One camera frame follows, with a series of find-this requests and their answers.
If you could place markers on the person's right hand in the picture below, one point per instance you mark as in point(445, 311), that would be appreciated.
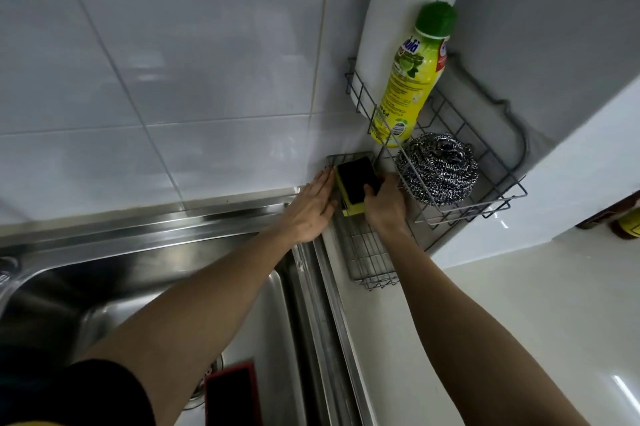
point(387, 210)

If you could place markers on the person's left hand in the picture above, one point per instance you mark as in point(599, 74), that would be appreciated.
point(310, 210)

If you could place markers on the red black scrubbing pad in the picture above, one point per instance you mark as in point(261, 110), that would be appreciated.
point(232, 400)

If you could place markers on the white pump bottle blue cap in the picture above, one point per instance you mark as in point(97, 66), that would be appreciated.
point(400, 15)

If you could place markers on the yellow detergent bottle green cap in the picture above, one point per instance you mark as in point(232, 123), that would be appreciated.
point(410, 85)

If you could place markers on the small yellow black sponge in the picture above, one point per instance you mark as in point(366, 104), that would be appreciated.
point(355, 180)

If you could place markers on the steel drain strainer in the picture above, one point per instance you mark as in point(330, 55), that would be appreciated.
point(207, 383)

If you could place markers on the black yellow shirt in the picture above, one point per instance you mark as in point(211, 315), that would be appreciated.
point(75, 390)

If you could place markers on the stainless steel double sink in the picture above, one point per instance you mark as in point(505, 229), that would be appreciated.
point(150, 250)

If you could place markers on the person's right forearm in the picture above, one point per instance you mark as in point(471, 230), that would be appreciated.
point(460, 330)

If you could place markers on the brown sauce bottle yellow label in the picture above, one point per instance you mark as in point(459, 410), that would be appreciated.
point(630, 225)

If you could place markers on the person's left forearm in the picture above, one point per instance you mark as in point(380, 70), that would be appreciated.
point(200, 310)

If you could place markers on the steel wool scourer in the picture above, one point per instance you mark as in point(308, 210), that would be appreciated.
point(440, 170)

